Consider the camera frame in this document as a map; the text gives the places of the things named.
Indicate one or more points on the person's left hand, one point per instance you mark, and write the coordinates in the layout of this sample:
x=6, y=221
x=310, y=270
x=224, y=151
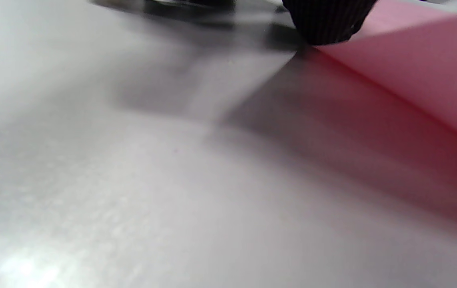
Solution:
x=328, y=20

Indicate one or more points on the pink paper sheet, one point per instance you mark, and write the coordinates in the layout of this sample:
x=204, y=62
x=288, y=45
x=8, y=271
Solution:
x=432, y=72

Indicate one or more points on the dark brown block paperweight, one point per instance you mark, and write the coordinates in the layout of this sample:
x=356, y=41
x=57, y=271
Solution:
x=180, y=10

